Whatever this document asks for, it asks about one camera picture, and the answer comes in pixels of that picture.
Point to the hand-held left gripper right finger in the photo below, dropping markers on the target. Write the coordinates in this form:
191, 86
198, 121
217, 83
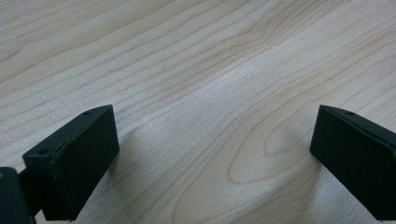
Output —
358, 165

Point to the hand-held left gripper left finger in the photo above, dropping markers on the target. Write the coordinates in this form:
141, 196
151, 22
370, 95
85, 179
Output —
74, 168

